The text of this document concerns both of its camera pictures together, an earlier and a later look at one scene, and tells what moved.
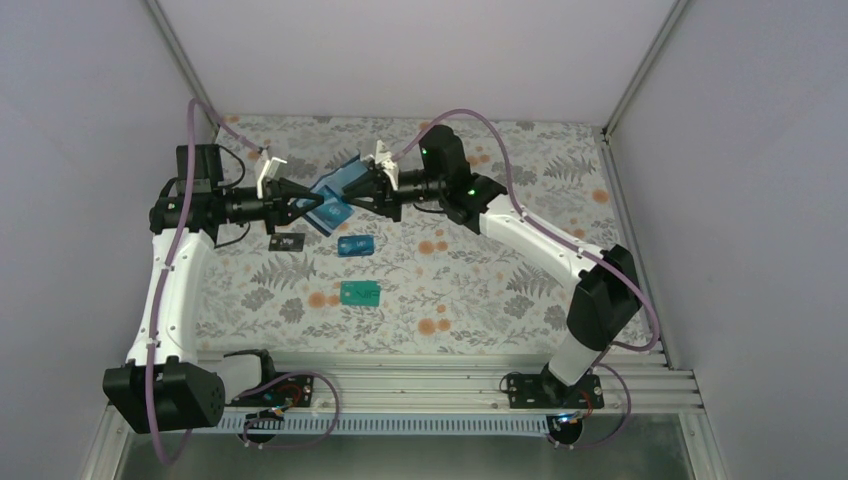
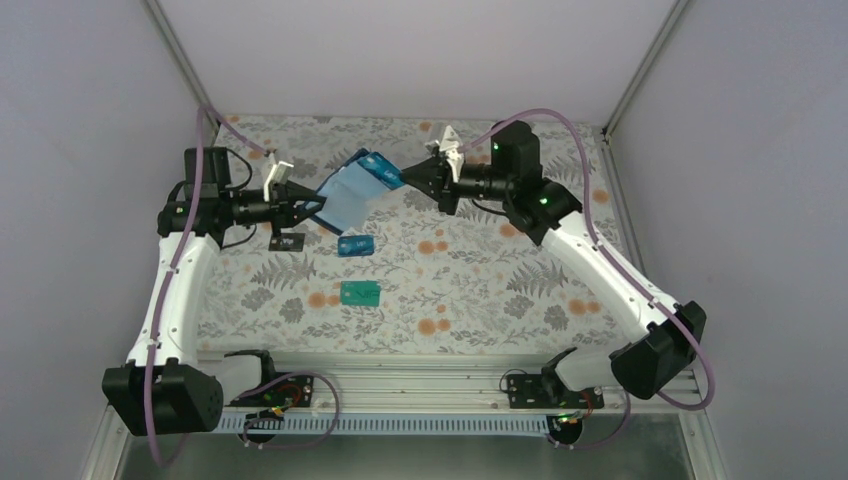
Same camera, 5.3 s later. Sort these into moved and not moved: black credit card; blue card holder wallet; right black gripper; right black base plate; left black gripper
Moved: right black gripper; blue card holder wallet
Not moved: right black base plate; left black gripper; black credit card
